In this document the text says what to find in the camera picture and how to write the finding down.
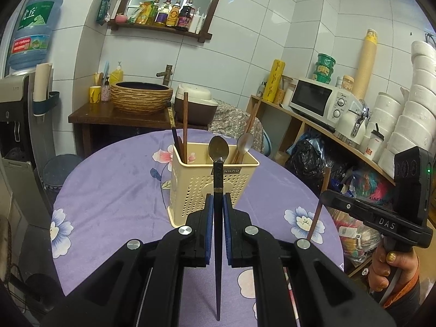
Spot floral grey cloth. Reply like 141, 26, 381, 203
208, 99, 264, 144

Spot row of sauce bottles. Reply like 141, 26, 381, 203
134, 0, 205, 34

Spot brown white rice cooker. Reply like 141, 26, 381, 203
174, 84, 219, 126

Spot white kettle with metal handle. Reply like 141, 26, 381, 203
335, 100, 372, 144

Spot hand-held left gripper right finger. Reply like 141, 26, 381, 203
223, 193, 397, 327

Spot purple floral tablecloth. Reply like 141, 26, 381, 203
50, 130, 344, 314

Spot white paper cup sleeve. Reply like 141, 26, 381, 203
32, 63, 60, 116

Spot stack of white foam bowls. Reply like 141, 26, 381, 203
375, 40, 436, 178

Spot grey water dispenser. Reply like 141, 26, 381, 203
0, 75, 58, 191

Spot wooden framed wall shelf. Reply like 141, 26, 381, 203
107, 0, 229, 44

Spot white microwave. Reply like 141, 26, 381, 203
289, 78, 363, 130

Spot blue water bottle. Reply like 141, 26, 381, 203
7, 0, 64, 75

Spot yellow soap bottle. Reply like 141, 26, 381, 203
110, 62, 124, 84

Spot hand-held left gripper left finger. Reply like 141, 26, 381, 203
41, 193, 213, 327

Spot black plastic bag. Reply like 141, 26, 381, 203
286, 140, 328, 191

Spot dark wooden sink table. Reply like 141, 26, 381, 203
68, 102, 208, 159

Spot green packet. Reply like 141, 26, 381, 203
95, 0, 113, 26

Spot white shaker bottle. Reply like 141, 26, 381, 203
370, 123, 385, 150

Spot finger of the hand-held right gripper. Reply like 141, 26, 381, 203
320, 189, 434, 250

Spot person's right hand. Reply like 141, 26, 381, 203
370, 245, 420, 294

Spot cream perforated utensil holder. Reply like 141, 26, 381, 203
167, 143, 260, 229

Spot bronze faucet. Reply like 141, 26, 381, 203
156, 65, 174, 86

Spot woven basket sink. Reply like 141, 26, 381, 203
111, 82, 174, 113

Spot tall stack of paper cups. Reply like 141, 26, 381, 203
351, 29, 379, 101

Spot grey plastic stool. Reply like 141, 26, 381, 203
43, 154, 82, 191

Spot colourful plastic bags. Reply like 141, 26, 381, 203
341, 168, 397, 207

